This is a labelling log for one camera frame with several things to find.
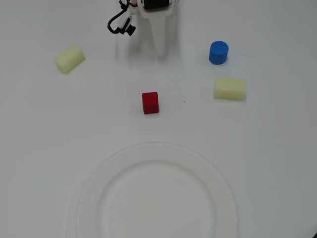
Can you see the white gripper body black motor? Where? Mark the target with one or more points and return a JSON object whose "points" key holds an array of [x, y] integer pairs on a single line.
{"points": [[155, 13]]}

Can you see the white pointed gripper finger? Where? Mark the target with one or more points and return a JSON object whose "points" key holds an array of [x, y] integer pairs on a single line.
{"points": [[159, 34]]}

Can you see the red cube block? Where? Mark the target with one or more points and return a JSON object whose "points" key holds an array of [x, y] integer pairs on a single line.
{"points": [[150, 102]]}

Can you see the pale yellow foam block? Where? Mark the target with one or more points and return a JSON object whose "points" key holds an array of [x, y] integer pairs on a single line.
{"points": [[229, 89], [70, 59]]}

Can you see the blue ribbed cylinder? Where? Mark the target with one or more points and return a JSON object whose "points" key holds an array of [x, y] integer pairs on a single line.
{"points": [[218, 53]]}

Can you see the white round plate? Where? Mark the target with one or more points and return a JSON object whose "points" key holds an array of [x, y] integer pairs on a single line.
{"points": [[218, 188]]}

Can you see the small black white camera module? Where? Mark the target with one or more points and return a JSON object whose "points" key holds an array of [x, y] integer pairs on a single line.
{"points": [[127, 24]]}

